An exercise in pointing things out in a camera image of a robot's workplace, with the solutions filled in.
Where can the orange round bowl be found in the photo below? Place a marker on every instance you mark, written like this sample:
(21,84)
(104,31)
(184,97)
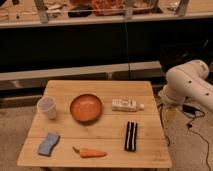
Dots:
(86,108)

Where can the orange plastic carrot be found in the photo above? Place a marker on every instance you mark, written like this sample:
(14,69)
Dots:
(88,153)

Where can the white plastic cup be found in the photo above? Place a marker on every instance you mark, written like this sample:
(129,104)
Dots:
(47,106)

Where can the blue wavy sponge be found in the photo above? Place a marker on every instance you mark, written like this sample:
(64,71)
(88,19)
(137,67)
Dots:
(48,144)

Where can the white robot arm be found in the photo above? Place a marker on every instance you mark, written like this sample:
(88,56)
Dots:
(188,80)

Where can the wooden folding table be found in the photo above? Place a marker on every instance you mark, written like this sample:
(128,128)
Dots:
(107,134)

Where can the black power adapter with cable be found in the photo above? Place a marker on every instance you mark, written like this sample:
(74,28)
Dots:
(192,112)

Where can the black box on floor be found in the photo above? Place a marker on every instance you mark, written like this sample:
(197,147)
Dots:
(175,54)

